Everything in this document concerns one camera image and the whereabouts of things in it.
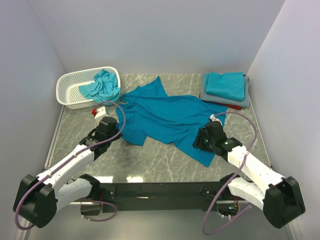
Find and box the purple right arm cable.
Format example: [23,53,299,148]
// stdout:
[201,111,258,236]

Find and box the teal blue t-shirt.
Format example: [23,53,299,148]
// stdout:
[116,77,227,167]

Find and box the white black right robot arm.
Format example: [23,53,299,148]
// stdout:
[193,120,306,229]

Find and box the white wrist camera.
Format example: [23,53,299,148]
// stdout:
[209,114,223,126]
[91,106,107,125]

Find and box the light turquoise crumpled t-shirt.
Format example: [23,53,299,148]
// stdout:
[78,70,121,103]

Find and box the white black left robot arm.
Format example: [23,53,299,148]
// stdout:
[13,116,121,230]

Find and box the folded teal t-shirt top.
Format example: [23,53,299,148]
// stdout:
[204,72,245,102]

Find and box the folded red t-shirt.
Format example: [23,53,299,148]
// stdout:
[199,92,243,110]

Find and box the white perforated plastic basket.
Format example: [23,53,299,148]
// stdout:
[55,66,121,110]

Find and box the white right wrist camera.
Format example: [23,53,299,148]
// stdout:
[209,114,223,126]

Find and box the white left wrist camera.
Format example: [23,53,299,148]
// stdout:
[91,106,107,125]

